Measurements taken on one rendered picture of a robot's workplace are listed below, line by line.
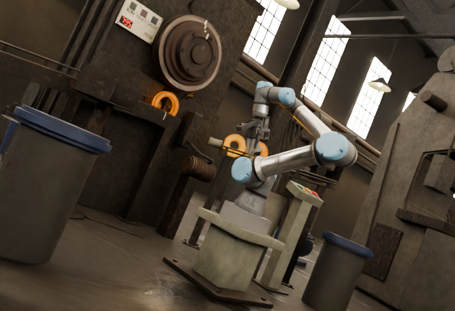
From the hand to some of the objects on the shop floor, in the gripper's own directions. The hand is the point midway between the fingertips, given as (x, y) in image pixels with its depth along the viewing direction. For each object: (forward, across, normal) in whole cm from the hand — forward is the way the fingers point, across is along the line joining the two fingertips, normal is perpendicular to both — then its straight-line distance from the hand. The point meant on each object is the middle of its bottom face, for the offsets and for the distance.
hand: (249, 154), depth 209 cm
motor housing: (+61, +80, -11) cm, 101 cm away
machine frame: (+49, +133, +24) cm, 144 cm away
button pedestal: (+74, +23, -49) cm, 92 cm away
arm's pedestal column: (+63, +2, +4) cm, 63 cm away
